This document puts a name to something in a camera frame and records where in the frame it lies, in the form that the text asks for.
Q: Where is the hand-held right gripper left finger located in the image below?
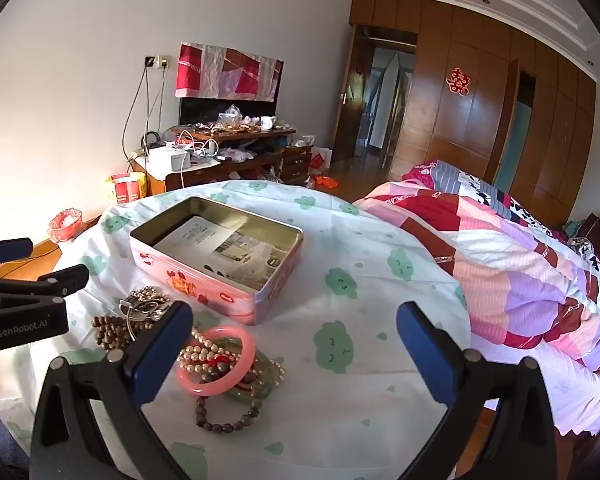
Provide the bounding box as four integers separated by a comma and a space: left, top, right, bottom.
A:
30, 301, 195, 480

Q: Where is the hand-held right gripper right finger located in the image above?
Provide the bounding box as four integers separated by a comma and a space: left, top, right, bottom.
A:
396, 301, 573, 480

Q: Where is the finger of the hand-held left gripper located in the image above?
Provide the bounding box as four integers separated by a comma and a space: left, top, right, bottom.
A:
0, 237, 33, 273
0, 263, 90, 306

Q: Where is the pearl bracelet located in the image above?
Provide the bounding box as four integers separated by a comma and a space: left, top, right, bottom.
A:
177, 327, 241, 376

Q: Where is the red string bracelet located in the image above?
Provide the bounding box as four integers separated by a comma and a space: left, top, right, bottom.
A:
202, 352, 235, 371

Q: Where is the brown wooden bead bracelet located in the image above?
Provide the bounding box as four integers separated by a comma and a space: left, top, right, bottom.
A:
91, 314, 153, 349

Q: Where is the pink tin box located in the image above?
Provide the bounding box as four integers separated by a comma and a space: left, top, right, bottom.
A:
129, 196, 303, 326

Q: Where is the pink bangle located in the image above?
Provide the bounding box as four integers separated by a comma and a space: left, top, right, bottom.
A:
175, 326, 257, 395

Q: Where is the dark bead bracelet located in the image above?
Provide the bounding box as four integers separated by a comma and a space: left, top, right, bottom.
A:
195, 394, 261, 433

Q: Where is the green jade bracelet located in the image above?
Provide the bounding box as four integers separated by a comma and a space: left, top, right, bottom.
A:
215, 337, 287, 402

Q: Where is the white bedsheet with green clouds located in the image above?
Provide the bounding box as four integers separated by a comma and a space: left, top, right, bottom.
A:
0, 180, 473, 480

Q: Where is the patchwork quilt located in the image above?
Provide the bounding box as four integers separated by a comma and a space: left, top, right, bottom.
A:
355, 160, 600, 436

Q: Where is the red yellow box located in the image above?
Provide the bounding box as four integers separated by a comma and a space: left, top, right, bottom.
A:
105, 172, 147, 205

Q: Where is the white paper leaflet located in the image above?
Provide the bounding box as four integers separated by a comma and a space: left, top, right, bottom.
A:
153, 216, 235, 262

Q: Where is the printed paper card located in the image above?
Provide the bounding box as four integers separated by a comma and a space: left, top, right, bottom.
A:
212, 232, 293, 291

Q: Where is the white box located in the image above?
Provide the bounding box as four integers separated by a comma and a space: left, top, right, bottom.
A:
147, 147, 192, 177

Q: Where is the wooden television cabinet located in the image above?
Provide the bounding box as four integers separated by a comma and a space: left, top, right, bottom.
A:
130, 127, 313, 196

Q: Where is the black television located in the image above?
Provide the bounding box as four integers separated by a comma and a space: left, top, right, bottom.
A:
179, 95, 281, 128

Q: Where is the clear plastic bag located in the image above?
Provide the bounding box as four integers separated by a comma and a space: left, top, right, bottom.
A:
217, 105, 243, 129

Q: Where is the wooden wardrobe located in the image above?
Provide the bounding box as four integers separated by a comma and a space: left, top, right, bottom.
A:
350, 0, 598, 231

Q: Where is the red and pink cloth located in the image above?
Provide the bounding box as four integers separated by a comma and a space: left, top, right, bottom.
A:
175, 42, 284, 102

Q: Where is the wooden door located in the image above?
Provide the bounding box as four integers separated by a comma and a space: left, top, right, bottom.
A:
332, 27, 375, 163

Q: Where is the red paper cutout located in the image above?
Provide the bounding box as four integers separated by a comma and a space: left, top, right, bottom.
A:
446, 66, 471, 95

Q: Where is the black power cable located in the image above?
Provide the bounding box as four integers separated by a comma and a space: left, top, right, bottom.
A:
122, 66, 151, 161

